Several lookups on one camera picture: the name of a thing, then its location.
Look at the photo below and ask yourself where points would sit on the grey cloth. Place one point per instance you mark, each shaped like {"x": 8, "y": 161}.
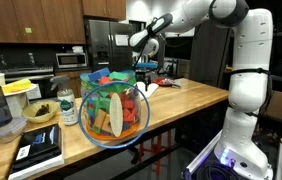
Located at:
{"x": 175, "y": 84}

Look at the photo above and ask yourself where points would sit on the green cabinet sticker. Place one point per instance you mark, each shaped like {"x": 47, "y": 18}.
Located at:
{"x": 28, "y": 30}

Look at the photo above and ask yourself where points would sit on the clear bag of foam blocks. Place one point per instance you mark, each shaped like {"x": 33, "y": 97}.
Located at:
{"x": 114, "y": 113}

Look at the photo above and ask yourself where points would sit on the blue plush block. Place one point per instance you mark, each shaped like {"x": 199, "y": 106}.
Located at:
{"x": 99, "y": 74}

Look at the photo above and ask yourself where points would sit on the white towel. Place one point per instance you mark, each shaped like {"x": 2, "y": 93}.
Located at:
{"x": 152, "y": 90}

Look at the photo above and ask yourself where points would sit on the stainless steel oven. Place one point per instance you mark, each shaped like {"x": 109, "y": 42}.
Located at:
{"x": 27, "y": 71}

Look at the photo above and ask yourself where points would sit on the red plate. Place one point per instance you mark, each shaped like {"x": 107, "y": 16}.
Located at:
{"x": 161, "y": 81}

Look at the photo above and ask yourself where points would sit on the white spray bottle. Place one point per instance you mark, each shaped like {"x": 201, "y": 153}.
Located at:
{"x": 67, "y": 103}

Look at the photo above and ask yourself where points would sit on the white paper sheet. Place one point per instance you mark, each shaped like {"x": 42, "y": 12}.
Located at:
{"x": 121, "y": 40}

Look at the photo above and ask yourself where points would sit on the red-legged wooden stool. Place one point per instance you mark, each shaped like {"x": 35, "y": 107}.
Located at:
{"x": 154, "y": 146}

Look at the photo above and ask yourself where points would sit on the black box on white book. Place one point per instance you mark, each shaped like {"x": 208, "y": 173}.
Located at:
{"x": 37, "y": 150}

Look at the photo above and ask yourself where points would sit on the yellow bowl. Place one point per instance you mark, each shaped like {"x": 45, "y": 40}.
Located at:
{"x": 41, "y": 111}

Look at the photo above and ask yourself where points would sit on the white stack on microwave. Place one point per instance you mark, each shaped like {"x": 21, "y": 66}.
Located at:
{"x": 77, "y": 49}

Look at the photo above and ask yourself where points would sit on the wooden upper cabinets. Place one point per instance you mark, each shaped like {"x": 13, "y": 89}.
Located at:
{"x": 47, "y": 20}

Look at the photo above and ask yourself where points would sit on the stainless steel refrigerator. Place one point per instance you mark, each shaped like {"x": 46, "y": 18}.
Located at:
{"x": 106, "y": 46}

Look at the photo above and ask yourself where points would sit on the silver microwave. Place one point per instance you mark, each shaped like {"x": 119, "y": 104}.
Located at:
{"x": 71, "y": 60}

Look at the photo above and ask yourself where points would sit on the yellow sponge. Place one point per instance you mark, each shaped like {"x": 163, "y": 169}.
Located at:
{"x": 16, "y": 85}

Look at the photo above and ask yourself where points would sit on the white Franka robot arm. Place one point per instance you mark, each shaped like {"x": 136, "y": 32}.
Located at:
{"x": 251, "y": 83}

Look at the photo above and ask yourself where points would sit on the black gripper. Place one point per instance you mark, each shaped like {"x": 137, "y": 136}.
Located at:
{"x": 146, "y": 74}

